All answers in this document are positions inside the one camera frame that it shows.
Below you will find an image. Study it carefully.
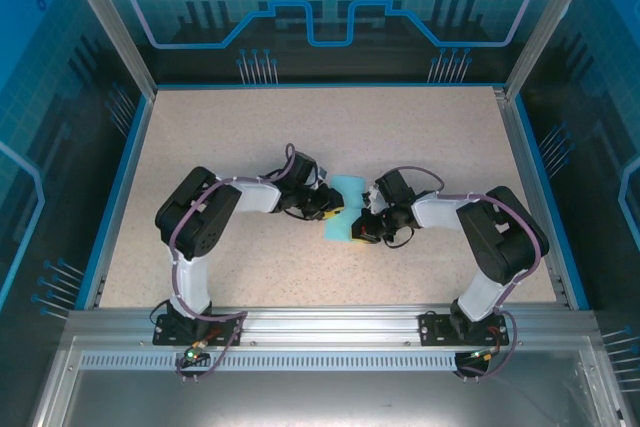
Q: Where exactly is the aluminium frame post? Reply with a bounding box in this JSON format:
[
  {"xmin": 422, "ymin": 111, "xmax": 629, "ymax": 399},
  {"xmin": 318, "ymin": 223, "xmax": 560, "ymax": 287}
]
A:
[
  {"xmin": 503, "ymin": 0, "xmax": 603, "ymax": 102},
  {"xmin": 55, "ymin": 0, "xmax": 160, "ymax": 101}
]

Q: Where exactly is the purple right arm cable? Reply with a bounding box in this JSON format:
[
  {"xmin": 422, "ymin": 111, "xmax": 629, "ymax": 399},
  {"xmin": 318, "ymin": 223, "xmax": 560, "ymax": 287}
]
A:
[{"xmin": 392, "ymin": 165, "xmax": 546, "ymax": 383}]

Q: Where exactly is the slotted cable duct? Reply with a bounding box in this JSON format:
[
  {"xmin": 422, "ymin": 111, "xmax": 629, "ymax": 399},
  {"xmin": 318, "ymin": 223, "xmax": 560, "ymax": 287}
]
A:
[{"xmin": 78, "ymin": 352, "xmax": 595, "ymax": 373}]

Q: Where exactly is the cable connector with green light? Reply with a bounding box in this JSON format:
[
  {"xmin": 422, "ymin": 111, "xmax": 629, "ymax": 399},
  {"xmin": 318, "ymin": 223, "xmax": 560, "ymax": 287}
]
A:
[
  {"xmin": 468, "ymin": 345, "xmax": 503, "ymax": 362},
  {"xmin": 183, "ymin": 340, "xmax": 210, "ymax": 362}
]

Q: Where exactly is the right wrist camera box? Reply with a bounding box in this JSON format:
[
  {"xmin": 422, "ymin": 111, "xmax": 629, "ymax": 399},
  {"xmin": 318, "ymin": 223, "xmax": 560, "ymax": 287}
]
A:
[{"xmin": 362, "ymin": 185, "xmax": 386, "ymax": 214}]

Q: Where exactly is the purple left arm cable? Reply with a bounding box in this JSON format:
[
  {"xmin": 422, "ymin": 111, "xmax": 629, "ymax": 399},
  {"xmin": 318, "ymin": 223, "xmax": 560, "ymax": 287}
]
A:
[{"xmin": 169, "ymin": 142, "xmax": 250, "ymax": 384}]

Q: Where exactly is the aluminium side rail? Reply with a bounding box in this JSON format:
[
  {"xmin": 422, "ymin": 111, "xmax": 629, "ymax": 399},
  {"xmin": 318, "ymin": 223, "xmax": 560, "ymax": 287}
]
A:
[{"xmin": 492, "ymin": 86, "xmax": 574, "ymax": 309}]

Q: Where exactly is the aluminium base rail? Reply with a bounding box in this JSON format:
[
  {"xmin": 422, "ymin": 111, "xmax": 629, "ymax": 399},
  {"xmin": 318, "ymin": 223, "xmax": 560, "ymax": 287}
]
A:
[{"xmin": 66, "ymin": 302, "xmax": 600, "ymax": 349}]

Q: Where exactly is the light blue cloth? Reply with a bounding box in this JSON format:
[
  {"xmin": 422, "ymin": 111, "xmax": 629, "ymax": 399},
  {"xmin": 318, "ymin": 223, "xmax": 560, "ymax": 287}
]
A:
[{"xmin": 322, "ymin": 174, "xmax": 369, "ymax": 245}]

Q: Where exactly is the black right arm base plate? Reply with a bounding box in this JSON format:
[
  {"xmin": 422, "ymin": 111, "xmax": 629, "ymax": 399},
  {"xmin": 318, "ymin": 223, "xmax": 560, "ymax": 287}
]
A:
[{"xmin": 418, "ymin": 311, "xmax": 511, "ymax": 347}]

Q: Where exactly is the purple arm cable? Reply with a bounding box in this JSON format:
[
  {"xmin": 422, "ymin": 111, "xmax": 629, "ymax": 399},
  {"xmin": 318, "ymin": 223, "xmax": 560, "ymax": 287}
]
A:
[
  {"xmin": 392, "ymin": 165, "xmax": 546, "ymax": 383},
  {"xmin": 169, "ymin": 142, "xmax": 250, "ymax": 384}
]

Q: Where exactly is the metal tray panel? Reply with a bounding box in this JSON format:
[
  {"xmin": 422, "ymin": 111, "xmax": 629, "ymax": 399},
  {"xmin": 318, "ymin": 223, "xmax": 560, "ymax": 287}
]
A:
[{"xmin": 29, "ymin": 334, "xmax": 634, "ymax": 427}]

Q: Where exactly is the blue table edge trim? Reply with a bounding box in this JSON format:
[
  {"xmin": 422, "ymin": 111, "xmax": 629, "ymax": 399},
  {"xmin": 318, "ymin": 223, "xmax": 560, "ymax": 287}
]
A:
[
  {"xmin": 513, "ymin": 94, "xmax": 592, "ymax": 312},
  {"xmin": 73, "ymin": 94, "xmax": 156, "ymax": 312}
]

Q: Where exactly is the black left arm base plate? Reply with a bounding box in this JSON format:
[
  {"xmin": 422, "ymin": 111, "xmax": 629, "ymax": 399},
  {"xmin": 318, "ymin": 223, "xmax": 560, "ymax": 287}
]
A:
[{"xmin": 153, "ymin": 313, "xmax": 245, "ymax": 347}]

